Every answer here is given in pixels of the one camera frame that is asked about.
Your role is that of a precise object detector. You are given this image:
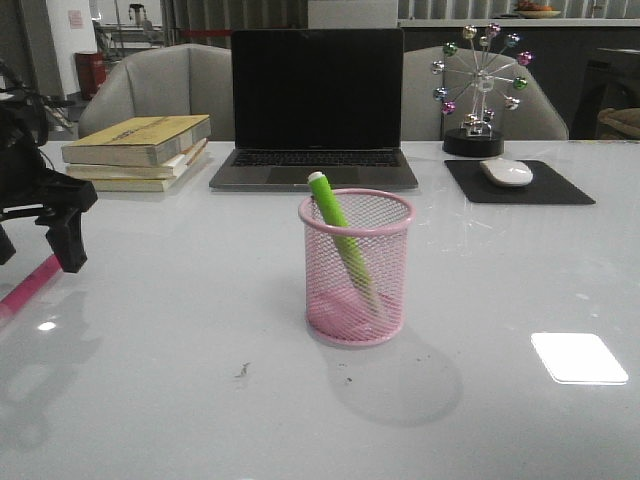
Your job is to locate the pink mesh pen holder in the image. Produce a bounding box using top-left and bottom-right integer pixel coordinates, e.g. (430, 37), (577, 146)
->
(298, 188), (415, 346)

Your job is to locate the green highlighter pen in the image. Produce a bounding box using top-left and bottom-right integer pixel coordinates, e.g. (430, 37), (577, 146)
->
(307, 171), (381, 315)

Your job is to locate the pink highlighter pen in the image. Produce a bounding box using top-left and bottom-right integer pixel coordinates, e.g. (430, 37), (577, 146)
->
(1, 255), (60, 321)

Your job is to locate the ferris wheel desk toy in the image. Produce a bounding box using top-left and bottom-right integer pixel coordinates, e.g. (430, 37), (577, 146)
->
(430, 22), (534, 157)

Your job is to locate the black mouse pad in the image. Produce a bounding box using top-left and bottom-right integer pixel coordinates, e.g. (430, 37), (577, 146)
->
(445, 160), (596, 205)

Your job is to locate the white computer mouse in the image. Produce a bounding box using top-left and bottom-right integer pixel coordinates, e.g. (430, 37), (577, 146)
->
(479, 158), (534, 187)

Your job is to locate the fruit bowl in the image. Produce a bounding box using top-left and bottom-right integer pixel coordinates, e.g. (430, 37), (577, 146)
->
(514, 0), (560, 19)

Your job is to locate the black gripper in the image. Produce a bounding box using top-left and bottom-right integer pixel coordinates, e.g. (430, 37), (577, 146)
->
(0, 92), (98, 273)

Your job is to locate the bottom pale book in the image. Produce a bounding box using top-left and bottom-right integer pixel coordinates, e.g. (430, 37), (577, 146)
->
(90, 150), (207, 192)

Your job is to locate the grey open laptop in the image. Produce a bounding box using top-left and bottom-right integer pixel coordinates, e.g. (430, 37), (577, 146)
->
(209, 28), (418, 191)

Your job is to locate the yellow top book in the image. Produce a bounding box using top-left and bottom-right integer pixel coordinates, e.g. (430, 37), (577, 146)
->
(62, 114), (211, 167)

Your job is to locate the red barrier belt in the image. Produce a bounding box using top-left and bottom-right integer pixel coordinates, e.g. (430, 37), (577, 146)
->
(180, 29), (232, 38)

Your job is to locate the grey armchair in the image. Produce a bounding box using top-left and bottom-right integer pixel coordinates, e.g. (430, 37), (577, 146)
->
(401, 46), (569, 141)
(78, 43), (235, 141)

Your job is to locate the right grey armchair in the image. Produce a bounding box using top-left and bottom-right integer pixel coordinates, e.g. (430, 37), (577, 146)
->
(401, 46), (569, 141)

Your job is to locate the left grey armchair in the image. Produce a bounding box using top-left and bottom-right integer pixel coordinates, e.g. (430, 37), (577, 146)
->
(78, 43), (235, 141)

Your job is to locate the red bin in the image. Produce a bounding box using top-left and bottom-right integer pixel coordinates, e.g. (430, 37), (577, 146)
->
(74, 52), (106, 100)

